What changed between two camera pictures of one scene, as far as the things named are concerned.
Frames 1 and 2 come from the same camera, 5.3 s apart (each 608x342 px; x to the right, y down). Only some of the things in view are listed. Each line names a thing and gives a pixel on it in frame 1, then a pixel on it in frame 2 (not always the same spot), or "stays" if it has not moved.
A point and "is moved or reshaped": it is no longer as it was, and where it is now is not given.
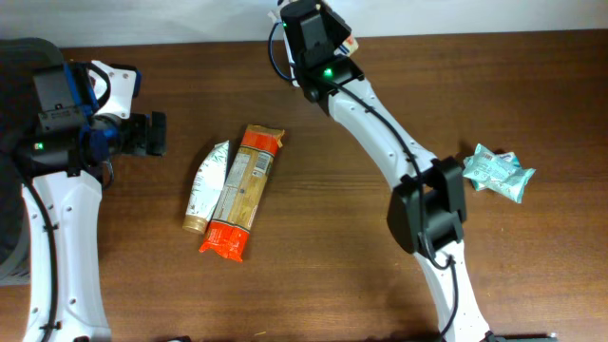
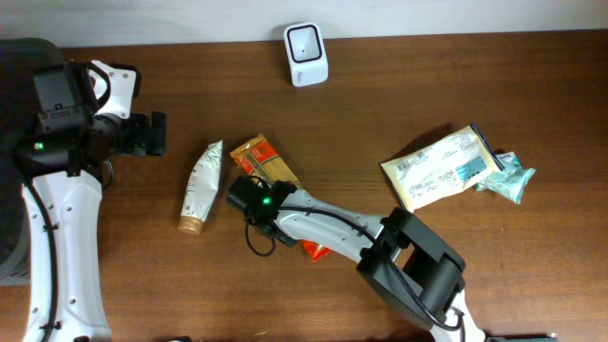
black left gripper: (141, 142) stays
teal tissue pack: (504, 160) stays
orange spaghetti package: (244, 191) is moved or reshaped
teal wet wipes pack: (497, 171) stays
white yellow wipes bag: (349, 47) → (443, 167)
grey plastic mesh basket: (19, 60) stays
